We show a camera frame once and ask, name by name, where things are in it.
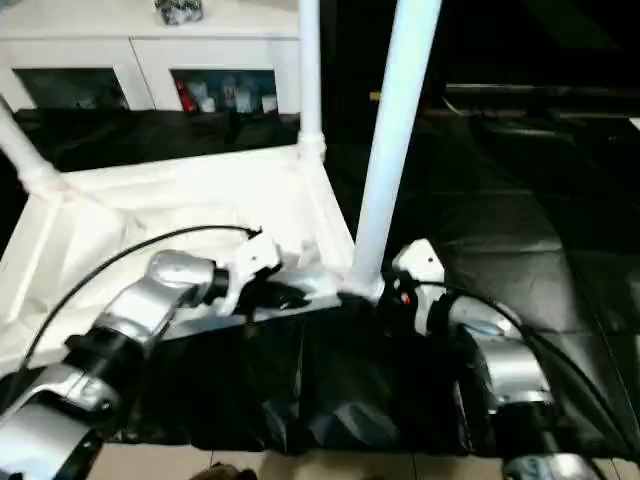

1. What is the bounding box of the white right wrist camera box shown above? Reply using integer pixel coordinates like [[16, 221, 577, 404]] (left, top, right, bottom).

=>
[[392, 240, 446, 337]]

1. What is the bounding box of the black mat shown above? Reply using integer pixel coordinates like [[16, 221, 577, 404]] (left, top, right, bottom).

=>
[[0, 98, 640, 459]]

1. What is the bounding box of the grey object on cabinet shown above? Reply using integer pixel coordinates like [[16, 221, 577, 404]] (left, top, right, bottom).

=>
[[155, 0, 205, 26]]

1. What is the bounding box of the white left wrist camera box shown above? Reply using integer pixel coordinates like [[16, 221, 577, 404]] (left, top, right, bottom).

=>
[[214, 232, 283, 317]]

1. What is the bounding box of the grey robot foot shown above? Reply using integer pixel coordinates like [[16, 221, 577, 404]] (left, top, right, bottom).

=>
[[190, 464, 251, 480]]

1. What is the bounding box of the white plastic table leg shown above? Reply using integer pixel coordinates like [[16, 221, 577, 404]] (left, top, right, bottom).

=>
[[296, 0, 329, 161], [348, 0, 443, 301], [0, 95, 63, 199]]

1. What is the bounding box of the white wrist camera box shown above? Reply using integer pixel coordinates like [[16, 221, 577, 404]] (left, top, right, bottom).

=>
[[392, 240, 446, 337], [214, 232, 283, 317]]

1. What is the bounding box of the white plastic table top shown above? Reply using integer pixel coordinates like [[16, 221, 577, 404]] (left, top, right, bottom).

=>
[[0, 145, 387, 379]]

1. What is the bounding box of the white cabinet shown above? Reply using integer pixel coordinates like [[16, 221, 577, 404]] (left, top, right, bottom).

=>
[[0, 0, 303, 113]]

